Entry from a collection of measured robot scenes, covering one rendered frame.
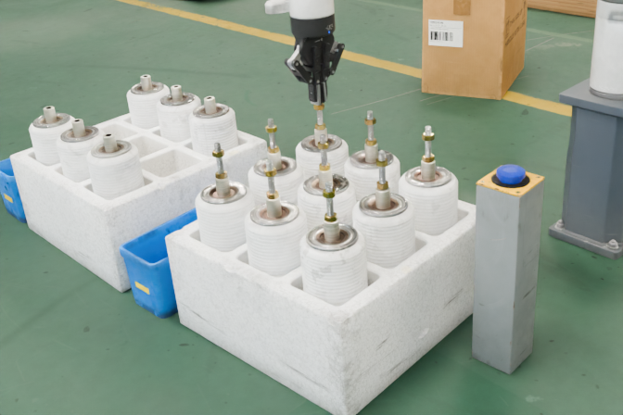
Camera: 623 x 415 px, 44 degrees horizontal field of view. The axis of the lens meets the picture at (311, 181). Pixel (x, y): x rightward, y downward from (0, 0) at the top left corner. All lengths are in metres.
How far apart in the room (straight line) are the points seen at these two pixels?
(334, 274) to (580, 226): 0.64
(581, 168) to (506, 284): 0.42
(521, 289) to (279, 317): 0.36
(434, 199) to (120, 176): 0.59
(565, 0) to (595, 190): 1.72
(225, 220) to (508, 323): 0.46
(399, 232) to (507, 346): 0.24
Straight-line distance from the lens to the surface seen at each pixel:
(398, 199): 1.21
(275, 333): 1.20
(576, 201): 1.57
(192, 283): 1.32
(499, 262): 1.17
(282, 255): 1.18
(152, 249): 1.49
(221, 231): 1.26
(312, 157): 1.38
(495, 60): 2.27
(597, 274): 1.53
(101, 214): 1.46
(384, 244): 1.18
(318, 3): 1.30
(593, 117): 1.49
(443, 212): 1.27
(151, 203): 1.50
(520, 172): 1.13
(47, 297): 1.58
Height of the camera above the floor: 0.83
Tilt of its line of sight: 27 degrees down
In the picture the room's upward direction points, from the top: 4 degrees counter-clockwise
